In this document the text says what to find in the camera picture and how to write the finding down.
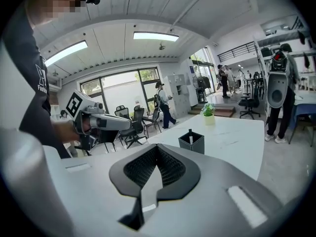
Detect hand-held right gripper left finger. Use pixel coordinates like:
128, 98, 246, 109
43, 144, 158, 237

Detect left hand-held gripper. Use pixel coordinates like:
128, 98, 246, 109
66, 89, 132, 152

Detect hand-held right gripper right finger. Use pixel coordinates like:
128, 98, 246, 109
142, 144, 292, 237

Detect black square box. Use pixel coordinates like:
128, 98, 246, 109
178, 133, 205, 155

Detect person's left forearm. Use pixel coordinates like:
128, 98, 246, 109
50, 119, 81, 143

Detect person's left hand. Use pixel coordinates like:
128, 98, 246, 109
81, 115, 91, 135

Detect black mesh office chair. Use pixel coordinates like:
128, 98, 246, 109
238, 86, 261, 120
119, 105, 149, 149
115, 105, 133, 122

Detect black-framed window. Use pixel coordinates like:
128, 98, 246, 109
79, 67, 162, 116

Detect black chair with white cushion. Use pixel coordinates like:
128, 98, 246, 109
142, 107, 163, 134

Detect grey metal locker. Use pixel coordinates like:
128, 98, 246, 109
162, 74, 191, 119

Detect white marble table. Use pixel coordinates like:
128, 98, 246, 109
147, 114, 265, 181

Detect ceiling light panel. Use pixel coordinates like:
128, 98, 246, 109
133, 31, 180, 42
44, 40, 88, 67

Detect small potted plant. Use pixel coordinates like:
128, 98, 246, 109
200, 103, 216, 126

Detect person's black t-shirt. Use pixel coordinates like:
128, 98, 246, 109
2, 0, 72, 159

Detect black standing fan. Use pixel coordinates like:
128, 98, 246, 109
192, 74, 205, 103

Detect brown wooden steps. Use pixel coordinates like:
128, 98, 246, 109
189, 104, 237, 118

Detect rack of dark jackets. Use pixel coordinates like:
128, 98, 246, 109
197, 76, 212, 96

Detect person's head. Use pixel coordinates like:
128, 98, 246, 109
24, 0, 90, 31

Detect white shell backpack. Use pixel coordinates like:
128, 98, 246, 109
267, 51, 289, 109

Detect black metal railing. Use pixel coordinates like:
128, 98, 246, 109
217, 41, 256, 63

